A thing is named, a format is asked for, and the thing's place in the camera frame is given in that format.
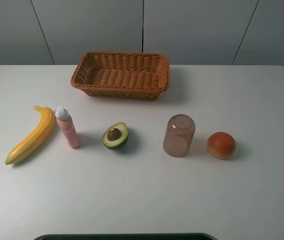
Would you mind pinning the halved avocado with pit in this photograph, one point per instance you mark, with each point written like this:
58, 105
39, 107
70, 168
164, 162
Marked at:
116, 136

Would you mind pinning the brown wicker basket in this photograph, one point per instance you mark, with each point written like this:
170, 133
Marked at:
122, 74

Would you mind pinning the pink bottle white cap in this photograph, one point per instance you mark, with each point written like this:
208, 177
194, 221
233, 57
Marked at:
65, 122

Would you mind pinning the red orange tomato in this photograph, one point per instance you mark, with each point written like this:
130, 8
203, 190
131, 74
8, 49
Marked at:
221, 145

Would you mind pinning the yellow banana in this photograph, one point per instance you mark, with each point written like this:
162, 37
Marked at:
35, 139

